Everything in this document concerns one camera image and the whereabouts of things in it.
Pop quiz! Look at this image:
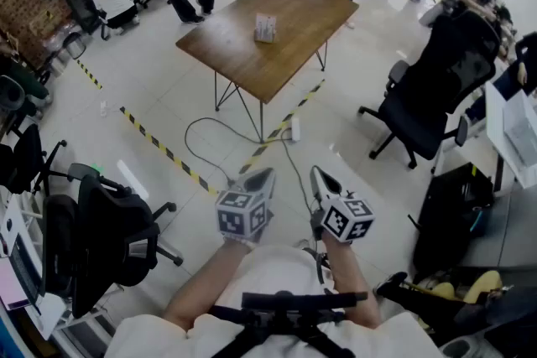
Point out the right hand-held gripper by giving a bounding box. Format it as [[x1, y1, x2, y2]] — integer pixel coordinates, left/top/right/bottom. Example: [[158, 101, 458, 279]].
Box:
[[310, 165, 375, 244]]

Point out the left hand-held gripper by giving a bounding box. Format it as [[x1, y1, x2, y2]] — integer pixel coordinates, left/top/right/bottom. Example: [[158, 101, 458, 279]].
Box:
[[215, 167, 277, 245]]

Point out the person's right forearm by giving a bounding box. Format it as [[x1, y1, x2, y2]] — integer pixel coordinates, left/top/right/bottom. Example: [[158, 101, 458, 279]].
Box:
[[321, 232, 381, 328]]

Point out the person's left forearm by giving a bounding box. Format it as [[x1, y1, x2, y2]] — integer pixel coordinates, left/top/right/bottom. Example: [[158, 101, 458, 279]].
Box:
[[162, 241, 253, 332]]

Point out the person's white shirt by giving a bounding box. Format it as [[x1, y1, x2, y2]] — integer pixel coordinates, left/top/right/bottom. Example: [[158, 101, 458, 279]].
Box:
[[103, 242, 444, 358]]

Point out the yellow black floor tape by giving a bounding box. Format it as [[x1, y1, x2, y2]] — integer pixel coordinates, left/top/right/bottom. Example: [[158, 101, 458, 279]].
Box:
[[74, 59, 103, 91], [237, 79, 326, 175], [119, 106, 220, 196]]

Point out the black chest harness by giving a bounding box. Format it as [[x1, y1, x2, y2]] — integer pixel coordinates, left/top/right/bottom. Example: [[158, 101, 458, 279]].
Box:
[[207, 291, 369, 358]]

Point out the wooden table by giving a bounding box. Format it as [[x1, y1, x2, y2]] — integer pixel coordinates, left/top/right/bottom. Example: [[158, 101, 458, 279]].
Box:
[[175, 0, 361, 144]]

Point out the black bag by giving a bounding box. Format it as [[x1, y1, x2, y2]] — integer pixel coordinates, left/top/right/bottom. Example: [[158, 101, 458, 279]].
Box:
[[413, 162, 496, 274]]

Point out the white desk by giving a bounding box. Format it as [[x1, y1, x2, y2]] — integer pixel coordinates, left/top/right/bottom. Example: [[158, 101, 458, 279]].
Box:
[[485, 81, 537, 190]]

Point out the clear plastic box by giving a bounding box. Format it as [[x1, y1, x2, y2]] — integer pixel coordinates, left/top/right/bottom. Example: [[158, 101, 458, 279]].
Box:
[[502, 90, 537, 169]]

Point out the steel bucket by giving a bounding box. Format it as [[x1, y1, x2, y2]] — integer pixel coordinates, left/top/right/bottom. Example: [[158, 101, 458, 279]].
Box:
[[61, 32, 87, 60]]

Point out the open laptop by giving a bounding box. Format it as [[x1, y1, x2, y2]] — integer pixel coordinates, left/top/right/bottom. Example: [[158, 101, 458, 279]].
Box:
[[0, 233, 46, 312]]

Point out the dark floor cable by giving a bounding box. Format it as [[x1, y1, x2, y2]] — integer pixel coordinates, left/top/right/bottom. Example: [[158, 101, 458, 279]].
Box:
[[184, 117, 269, 186], [279, 128, 315, 219]]

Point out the white bead bracelet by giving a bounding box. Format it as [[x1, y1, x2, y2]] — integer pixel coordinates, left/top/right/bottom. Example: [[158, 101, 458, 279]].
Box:
[[223, 233, 257, 251]]

